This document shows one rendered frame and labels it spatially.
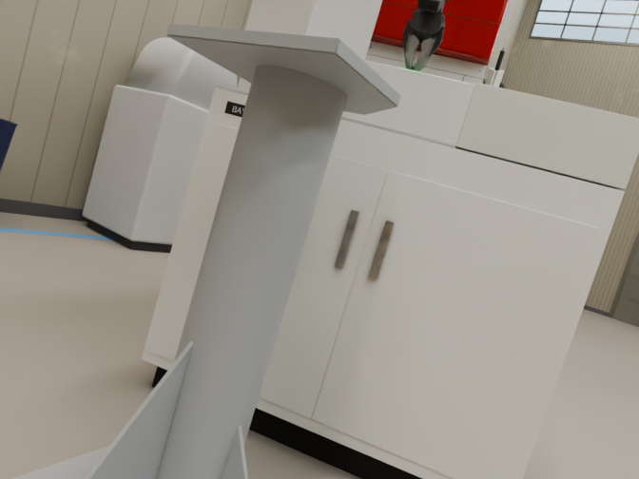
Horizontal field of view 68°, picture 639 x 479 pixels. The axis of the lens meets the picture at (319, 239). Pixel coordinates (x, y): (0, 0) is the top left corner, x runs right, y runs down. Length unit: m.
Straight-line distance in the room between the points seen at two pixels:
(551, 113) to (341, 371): 0.73
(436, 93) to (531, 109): 0.20
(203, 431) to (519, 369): 0.67
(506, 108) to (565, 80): 10.37
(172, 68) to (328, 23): 2.39
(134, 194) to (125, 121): 0.49
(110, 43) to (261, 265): 2.95
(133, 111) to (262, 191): 2.50
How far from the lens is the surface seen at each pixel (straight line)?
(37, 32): 3.37
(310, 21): 0.75
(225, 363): 0.80
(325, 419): 1.21
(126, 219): 3.06
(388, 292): 1.11
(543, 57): 11.75
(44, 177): 3.46
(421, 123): 1.12
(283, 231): 0.76
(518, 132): 1.13
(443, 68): 1.81
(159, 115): 2.99
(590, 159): 1.15
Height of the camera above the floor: 0.63
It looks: 5 degrees down
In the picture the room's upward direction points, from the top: 17 degrees clockwise
